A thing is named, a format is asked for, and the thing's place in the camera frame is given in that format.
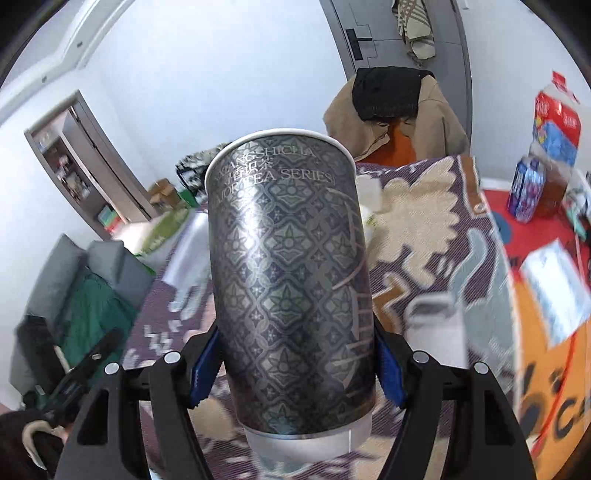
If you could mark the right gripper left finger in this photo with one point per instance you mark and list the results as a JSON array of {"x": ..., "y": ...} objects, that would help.
[{"x": 106, "y": 440}]

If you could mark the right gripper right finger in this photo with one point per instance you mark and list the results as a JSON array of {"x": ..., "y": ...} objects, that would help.
[{"x": 485, "y": 438}]

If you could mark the dark patterned paper cup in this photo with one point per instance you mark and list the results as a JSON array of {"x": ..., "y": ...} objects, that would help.
[{"x": 301, "y": 378}]

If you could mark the orange cat table mat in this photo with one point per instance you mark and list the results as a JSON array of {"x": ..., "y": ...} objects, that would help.
[{"x": 554, "y": 380}]

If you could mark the green blanket on sofa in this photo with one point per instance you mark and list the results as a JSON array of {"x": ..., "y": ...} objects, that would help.
[{"x": 91, "y": 310}]

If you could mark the clear jar white label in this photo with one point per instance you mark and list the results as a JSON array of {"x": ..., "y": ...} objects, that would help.
[{"x": 434, "y": 323}]

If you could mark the grey sofa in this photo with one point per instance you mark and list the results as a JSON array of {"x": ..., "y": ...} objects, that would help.
[{"x": 123, "y": 272}]

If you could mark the white blue tissue pack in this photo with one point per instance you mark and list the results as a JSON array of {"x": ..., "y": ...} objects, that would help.
[{"x": 563, "y": 299}]

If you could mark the green floor mat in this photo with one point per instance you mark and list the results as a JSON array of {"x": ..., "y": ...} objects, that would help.
[{"x": 164, "y": 230}]

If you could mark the colourful woven table blanket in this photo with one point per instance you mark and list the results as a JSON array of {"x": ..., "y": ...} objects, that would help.
[{"x": 435, "y": 233}]

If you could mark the cardboard box on floor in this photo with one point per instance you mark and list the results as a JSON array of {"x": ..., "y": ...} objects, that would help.
[{"x": 163, "y": 194}]

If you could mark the blue soda can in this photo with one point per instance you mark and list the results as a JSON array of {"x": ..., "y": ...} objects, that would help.
[{"x": 526, "y": 189}]

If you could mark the clear bottle yellow label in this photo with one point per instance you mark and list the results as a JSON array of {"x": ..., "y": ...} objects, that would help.
[{"x": 370, "y": 199}]

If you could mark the chair with beige jacket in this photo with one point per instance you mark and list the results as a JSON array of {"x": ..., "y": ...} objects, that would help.
[{"x": 436, "y": 131}]

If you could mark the black garment on chair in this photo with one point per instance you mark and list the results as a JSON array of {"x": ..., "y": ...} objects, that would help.
[{"x": 383, "y": 94}]

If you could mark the checked scarf on door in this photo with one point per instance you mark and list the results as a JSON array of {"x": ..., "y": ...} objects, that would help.
[{"x": 415, "y": 29}]

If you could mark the grey door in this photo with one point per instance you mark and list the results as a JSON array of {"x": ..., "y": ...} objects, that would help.
[{"x": 375, "y": 18}]

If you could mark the recessed wall shelf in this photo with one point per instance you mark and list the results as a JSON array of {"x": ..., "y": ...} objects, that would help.
[{"x": 87, "y": 169}]

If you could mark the black door handle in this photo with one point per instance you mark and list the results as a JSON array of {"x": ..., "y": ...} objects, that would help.
[{"x": 355, "y": 43}]

